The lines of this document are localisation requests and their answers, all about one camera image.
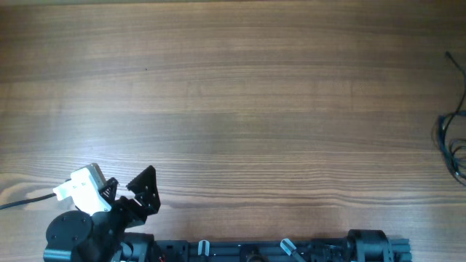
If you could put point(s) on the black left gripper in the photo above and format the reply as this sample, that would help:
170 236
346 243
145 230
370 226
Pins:
128 201

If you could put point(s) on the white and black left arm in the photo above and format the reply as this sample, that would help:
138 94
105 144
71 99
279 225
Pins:
71 237

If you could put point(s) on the black base rail with clips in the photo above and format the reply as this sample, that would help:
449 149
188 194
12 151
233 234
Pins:
357 245

